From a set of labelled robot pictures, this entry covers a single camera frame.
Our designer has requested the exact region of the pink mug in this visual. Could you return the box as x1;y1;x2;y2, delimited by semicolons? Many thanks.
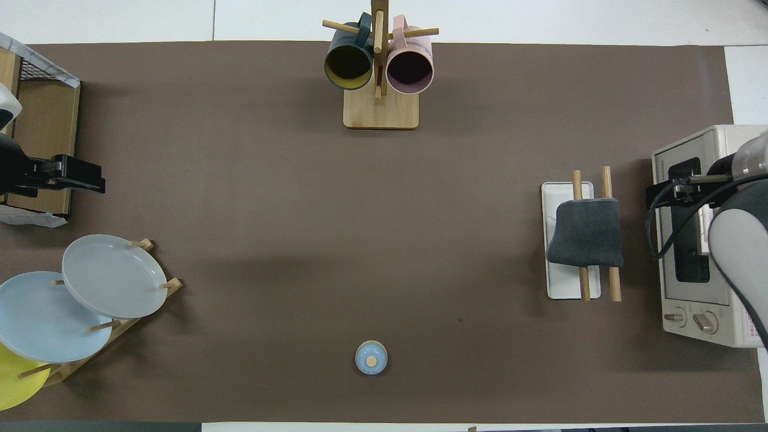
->
386;15;434;95

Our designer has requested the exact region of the blue bell with wooden knob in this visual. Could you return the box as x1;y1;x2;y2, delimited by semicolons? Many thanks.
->
355;340;388;376

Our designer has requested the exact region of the black wire basket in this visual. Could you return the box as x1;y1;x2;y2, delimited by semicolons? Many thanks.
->
18;55;50;82

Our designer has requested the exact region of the beige toaster oven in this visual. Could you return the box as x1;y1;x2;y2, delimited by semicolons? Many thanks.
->
652;124;768;349

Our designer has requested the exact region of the purple towel with grey back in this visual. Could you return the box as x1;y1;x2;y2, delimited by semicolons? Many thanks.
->
546;197;625;268

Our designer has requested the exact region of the grey plate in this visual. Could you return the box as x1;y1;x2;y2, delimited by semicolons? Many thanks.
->
62;234;169;319

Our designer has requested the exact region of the light blue plate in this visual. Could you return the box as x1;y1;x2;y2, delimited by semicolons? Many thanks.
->
0;271;113;364

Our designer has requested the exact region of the wooden plate rack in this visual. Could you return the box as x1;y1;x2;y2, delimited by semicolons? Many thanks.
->
18;239;183;388

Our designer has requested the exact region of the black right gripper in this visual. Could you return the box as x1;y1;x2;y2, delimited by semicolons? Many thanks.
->
646;157;745;209

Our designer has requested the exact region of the wooden mug tree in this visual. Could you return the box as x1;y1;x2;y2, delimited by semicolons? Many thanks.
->
322;0;440;130

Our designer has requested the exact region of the brown table mat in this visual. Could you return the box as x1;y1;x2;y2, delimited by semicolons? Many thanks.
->
0;41;766;424

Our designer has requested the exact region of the dark green mug yellow inside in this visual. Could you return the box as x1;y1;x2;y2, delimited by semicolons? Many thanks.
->
324;13;375;91

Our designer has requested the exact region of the yellow plate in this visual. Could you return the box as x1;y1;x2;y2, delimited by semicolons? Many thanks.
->
0;342;52;412

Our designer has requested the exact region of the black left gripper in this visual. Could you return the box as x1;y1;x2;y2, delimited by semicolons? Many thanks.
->
0;132;107;197

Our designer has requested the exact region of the wooden shelf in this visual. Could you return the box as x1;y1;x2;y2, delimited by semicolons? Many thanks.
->
0;47;82;218

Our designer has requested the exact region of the marbled white cloth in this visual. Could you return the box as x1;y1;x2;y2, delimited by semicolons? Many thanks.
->
0;204;68;229

